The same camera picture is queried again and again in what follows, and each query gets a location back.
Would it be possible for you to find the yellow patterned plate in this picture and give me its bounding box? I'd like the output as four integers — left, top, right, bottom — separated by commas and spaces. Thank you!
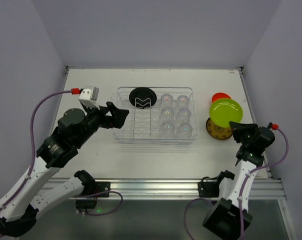
205, 118, 232, 140

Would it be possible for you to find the lime green plate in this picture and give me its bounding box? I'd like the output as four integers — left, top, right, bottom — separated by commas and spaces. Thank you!
209, 98, 243, 128

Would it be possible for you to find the black plate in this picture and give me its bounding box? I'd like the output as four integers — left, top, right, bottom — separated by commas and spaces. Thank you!
129, 87, 157, 109

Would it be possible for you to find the orange plastic bowl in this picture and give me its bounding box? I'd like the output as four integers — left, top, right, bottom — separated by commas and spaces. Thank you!
211, 92, 231, 103

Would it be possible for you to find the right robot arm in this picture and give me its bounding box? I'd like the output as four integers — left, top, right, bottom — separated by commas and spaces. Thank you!
202, 121, 275, 240

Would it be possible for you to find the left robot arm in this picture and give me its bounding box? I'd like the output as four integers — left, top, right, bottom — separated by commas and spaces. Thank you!
0, 101, 129, 238

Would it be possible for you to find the clear plastic dish rack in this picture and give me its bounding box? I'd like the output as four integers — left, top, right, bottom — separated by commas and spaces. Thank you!
113, 87, 197, 144

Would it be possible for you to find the clear glass middle left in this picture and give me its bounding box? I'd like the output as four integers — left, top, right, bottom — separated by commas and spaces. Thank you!
159, 106, 175, 122

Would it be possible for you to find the clear glass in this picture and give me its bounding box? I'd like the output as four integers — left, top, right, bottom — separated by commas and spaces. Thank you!
176, 95, 190, 109
177, 122, 193, 139
176, 107, 192, 123
160, 93, 174, 108
159, 106, 175, 122
159, 121, 175, 139

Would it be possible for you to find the clear glass front right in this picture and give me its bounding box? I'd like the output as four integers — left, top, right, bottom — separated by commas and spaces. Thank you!
177, 122, 193, 139

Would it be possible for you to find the clear glass back left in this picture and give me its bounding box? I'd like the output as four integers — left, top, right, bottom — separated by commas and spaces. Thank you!
160, 93, 174, 108

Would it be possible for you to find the clear glass front left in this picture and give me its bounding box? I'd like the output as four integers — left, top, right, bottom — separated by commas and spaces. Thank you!
159, 121, 175, 139

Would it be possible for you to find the clear glass middle right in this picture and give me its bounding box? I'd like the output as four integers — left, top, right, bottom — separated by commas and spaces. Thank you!
176, 107, 192, 123

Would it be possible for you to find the clear glass back right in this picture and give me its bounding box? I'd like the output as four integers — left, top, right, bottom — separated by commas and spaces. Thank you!
176, 95, 190, 109

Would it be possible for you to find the left black controller box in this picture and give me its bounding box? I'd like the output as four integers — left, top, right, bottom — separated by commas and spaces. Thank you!
75, 199, 97, 211

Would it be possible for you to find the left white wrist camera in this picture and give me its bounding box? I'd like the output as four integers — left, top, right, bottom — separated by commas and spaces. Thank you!
78, 86, 99, 109

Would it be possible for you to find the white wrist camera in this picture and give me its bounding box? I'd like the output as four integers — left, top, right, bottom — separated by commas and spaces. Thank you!
267, 122, 279, 131
78, 86, 99, 109

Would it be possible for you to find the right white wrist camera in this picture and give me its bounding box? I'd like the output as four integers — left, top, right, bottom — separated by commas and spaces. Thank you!
267, 122, 279, 131

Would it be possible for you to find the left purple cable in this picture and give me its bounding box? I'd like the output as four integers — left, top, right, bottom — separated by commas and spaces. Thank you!
0, 87, 81, 221

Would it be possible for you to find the aluminium front rail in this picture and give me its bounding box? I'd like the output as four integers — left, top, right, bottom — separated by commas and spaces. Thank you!
38, 178, 286, 201

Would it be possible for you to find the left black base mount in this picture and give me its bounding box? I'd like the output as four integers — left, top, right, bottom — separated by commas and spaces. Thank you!
93, 181, 111, 198

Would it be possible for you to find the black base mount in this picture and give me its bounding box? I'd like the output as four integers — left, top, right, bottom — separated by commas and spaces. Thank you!
93, 181, 111, 198
197, 176, 219, 198

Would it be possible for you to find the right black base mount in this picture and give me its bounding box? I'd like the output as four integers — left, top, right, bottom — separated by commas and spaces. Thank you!
197, 176, 219, 198

